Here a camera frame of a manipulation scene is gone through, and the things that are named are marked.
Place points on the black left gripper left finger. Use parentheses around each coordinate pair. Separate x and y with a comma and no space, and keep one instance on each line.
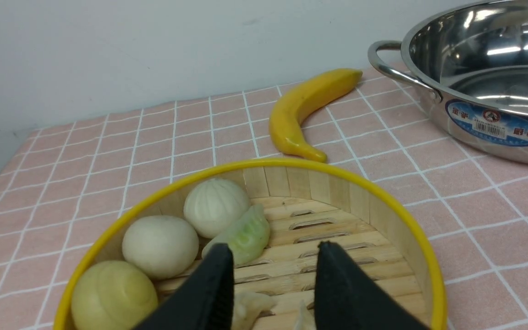
(205,300)

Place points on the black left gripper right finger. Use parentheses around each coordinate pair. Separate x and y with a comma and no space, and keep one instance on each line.
(346,298)

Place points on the yellow rimmed bamboo steamer basket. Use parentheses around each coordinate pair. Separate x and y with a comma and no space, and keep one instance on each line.
(305,203)

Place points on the stainless steel pot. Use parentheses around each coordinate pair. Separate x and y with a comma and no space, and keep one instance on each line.
(469,67)

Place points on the white dumpling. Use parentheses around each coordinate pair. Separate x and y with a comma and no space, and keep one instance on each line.
(247,307)

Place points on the white steamed bun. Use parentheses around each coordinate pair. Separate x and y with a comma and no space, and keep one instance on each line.
(161,246)

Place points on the green dumpling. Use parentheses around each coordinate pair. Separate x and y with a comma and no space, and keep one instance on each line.
(246,237)

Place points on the yellowish steamed bun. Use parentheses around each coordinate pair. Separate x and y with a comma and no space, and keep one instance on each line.
(112,295)

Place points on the white pleated bun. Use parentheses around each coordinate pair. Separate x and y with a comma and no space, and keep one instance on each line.
(214,205)

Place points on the pink checked tablecloth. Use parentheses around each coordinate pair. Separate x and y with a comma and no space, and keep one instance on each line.
(67,184)

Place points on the yellow plastic banana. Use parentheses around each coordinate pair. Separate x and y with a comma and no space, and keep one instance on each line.
(295,106)

